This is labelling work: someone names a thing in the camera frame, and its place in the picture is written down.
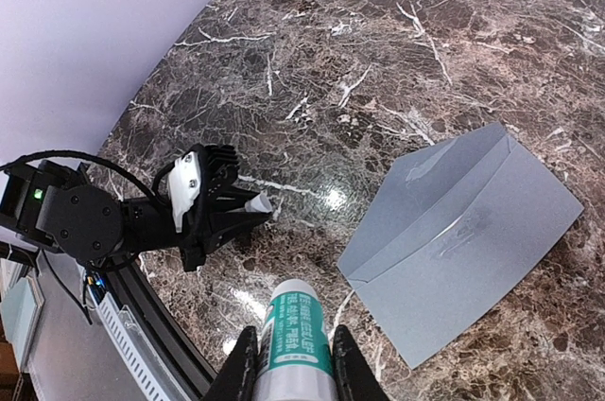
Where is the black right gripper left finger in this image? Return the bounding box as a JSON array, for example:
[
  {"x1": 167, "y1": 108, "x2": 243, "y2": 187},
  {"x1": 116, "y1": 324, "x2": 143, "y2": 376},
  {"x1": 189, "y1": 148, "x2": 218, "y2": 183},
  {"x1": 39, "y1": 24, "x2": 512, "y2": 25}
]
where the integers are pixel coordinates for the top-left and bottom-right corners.
[{"x1": 202, "y1": 326, "x2": 259, "y2": 401}]

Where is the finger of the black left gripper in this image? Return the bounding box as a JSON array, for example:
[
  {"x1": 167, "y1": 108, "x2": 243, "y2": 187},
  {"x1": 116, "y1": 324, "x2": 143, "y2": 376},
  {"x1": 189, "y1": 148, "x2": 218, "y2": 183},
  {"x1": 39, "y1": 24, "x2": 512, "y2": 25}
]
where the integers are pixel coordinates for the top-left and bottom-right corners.
[
  {"x1": 208, "y1": 184, "x2": 258, "y2": 212},
  {"x1": 207, "y1": 212, "x2": 271, "y2": 250}
]

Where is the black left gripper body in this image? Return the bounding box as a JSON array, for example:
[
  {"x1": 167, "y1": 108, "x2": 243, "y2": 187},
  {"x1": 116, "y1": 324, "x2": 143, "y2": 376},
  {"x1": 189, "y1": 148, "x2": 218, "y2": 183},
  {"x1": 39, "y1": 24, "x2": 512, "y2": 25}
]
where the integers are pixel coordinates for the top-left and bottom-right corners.
[{"x1": 178, "y1": 212, "x2": 222, "y2": 272}]

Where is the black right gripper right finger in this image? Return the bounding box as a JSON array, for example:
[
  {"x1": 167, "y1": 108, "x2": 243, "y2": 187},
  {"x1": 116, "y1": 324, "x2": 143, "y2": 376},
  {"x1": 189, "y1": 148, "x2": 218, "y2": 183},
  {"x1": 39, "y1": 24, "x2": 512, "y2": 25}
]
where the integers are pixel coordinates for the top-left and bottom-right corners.
[{"x1": 332, "y1": 324, "x2": 389, "y2": 401}]

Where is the white glue stick cap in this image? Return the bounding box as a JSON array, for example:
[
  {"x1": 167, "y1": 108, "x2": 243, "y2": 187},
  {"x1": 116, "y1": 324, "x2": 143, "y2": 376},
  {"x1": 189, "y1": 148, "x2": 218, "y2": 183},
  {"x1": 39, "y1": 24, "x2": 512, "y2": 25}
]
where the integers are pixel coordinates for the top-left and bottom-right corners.
[{"x1": 244, "y1": 193, "x2": 273, "y2": 214}]

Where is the white green glue stick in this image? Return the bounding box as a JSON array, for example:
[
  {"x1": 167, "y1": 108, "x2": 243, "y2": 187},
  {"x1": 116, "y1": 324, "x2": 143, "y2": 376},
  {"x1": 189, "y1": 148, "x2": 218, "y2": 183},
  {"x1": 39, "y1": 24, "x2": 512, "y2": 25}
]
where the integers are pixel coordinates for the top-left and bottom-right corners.
[{"x1": 252, "y1": 279, "x2": 337, "y2": 400}]

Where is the grey envelope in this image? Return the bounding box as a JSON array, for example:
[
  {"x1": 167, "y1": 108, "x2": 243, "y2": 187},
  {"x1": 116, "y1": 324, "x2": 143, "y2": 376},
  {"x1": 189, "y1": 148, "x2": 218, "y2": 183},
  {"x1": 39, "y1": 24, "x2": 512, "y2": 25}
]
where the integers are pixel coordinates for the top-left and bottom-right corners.
[{"x1": 337, "y1": 123, "x2": 582, "y2": 368}]

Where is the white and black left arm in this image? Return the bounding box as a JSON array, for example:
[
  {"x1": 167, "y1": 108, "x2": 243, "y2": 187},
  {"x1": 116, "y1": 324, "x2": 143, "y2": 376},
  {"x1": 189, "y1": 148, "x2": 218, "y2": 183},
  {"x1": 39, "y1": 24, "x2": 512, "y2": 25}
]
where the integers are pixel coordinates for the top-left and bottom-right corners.
[{"x1": 1, "y1": 145, "x2": 273, "y2": 272}]

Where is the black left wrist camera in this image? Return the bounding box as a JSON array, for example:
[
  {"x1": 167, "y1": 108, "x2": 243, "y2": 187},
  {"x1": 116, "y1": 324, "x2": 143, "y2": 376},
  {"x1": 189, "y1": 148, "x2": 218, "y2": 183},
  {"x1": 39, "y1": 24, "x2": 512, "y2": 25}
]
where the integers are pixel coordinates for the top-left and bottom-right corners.
[{"x1": 151, "y1": 144, "x2": 238, "y2": 234}]

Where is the black table edge rail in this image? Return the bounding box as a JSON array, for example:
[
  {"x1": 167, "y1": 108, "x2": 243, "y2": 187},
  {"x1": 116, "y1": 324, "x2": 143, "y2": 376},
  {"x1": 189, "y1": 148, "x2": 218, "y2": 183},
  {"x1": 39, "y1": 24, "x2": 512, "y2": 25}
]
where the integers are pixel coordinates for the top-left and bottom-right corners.
[{"x1": 87, "y1": 264, "x2": 216, "y2": 400}]

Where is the grey slotted cable duct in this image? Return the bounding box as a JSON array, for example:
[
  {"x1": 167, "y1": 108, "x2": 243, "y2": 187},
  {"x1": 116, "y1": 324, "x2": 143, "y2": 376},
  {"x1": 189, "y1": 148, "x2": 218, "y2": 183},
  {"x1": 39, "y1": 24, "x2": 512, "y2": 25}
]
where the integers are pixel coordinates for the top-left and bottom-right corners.
[{"x1": 96, "y1": 293, "x2": 169, "y2": 401}]

